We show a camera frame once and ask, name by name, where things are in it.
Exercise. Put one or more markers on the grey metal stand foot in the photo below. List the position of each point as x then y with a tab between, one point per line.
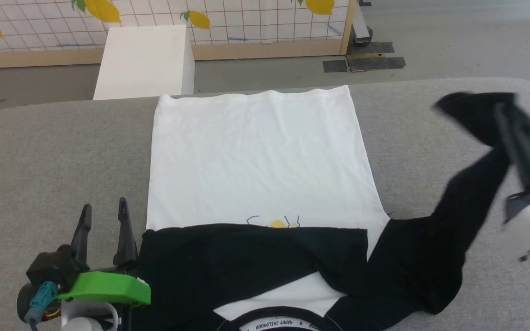
360	27

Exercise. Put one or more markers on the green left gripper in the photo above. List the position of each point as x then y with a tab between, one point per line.
108	287

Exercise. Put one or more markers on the black floor tape patch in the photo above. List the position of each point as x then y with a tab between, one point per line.
380	64

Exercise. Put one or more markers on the wooden grid fence lemon print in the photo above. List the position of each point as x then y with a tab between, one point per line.
246	46

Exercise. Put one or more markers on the grey fabric sofa seat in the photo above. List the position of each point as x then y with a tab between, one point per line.
62	161

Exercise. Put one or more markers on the white and black shirt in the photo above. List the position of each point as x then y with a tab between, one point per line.
256	161

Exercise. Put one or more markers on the white rectangular box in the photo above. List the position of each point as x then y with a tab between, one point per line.
145	64

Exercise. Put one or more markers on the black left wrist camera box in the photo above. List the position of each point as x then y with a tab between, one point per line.
55	266

